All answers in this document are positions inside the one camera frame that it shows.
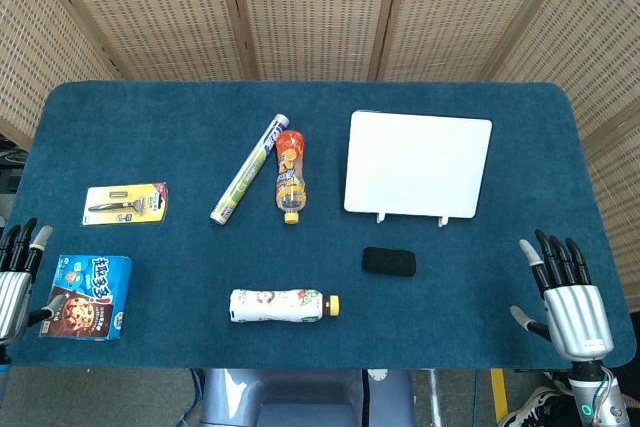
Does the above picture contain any black felt whiteboard eraser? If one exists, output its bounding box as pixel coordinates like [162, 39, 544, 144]
[361, 246, 417, 279]

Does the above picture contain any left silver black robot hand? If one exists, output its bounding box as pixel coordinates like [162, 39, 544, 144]
[0, 217, 69, 348]

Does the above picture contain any woven rattan folding screen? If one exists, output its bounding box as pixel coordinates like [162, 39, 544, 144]
[0, 0, 640, 316]

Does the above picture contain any blue floor cable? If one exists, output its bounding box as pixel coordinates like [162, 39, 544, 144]
[177, 369, 206, 427]

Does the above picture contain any white label tea bottle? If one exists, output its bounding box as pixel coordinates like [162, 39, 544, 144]
[229, 288, 342, 325]

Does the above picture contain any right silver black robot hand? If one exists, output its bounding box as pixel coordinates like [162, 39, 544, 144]
[509, 229, 615, 361]

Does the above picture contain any blue felt table mat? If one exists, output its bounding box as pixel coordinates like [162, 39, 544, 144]
[7, 80, 637, 371]

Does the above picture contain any green cling film roll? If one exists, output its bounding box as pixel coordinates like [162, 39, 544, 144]
[209, 114, 292, 227]

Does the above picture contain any blue grey robot torso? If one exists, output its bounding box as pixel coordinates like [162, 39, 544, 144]
[199, 368, 416, 427]

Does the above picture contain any black white sneaker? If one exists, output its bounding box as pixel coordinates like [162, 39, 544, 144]
[500, 385, 576, 427]

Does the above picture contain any yellow razor blister pack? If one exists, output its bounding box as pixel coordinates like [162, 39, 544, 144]
[81, 181, 170, 227]

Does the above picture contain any orange label drink bottle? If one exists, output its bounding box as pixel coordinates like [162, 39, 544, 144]
[274, 128, 309, 225]

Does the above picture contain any blue cookie box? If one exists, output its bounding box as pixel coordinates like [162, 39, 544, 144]
[39, 254, 133, 342]

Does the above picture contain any white whiteboard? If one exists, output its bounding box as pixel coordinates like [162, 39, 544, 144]
[342, 110, 494, 221]

